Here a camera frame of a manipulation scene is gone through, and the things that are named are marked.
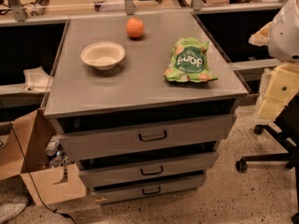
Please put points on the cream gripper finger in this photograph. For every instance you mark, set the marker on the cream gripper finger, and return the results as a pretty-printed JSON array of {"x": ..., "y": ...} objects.
[
  {"x": 278, "y": 86},
  {"x": 260, "y": 38}
]

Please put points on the grey top drawer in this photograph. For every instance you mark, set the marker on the grey top drawer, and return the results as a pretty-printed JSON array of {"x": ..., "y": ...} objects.
[{"x": 125, "y": 140}]

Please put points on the grey drawer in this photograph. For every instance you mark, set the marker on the grey drawer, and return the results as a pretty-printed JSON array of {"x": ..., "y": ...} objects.
[
  {"x": 130, "y": 169},
  {"x": 149, "y": 188},
  {"x": 125, "y": 140}
]

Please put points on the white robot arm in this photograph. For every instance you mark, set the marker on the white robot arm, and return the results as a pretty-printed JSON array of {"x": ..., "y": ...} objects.
[{"x": 283, "y": 39}]

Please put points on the grey middle drawer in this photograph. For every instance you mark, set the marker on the grey middle drawer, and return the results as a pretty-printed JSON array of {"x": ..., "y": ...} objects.
[{"x": 130, "y": 169}]

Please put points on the grey drawer cabinet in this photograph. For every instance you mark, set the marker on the grey drawer cabinet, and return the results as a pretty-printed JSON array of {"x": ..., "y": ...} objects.
[{"x": 134, "y": 92}]

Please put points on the grey bottom drawer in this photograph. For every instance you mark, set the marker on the grey bottom drawer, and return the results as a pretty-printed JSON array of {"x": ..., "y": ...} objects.
[{"x": 149, "y": 188}]

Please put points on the green chip bag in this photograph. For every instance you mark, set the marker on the green chip bag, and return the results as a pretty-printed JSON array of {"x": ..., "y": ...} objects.
[{"x": 188, "y": 62}]

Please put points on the orange fruit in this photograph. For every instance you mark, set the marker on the orange fruit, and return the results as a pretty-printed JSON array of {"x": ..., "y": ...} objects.
[{"x": 134, "y": 27}]

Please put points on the white paper bowl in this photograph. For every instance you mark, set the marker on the white paper bowl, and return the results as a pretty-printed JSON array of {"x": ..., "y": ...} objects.
[{"x": 103, "y": 55}]

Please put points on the white curved plastic part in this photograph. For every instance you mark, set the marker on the white curved plastic part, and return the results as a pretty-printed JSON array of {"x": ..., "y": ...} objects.
[{"x": 37, "y": 80}]

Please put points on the silver can in box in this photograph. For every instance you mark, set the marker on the silver can in box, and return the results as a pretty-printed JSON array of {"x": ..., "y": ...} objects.
[{"x": 52, "y": 147}]

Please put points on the brown cardboard box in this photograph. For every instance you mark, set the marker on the brown cardboard box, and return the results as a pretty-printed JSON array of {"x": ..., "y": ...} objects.
[{"x": 24, "y": 155}]

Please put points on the white shoe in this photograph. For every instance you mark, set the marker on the white shoe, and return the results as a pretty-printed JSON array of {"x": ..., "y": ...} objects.
[{"x": 10, "y": 210}]

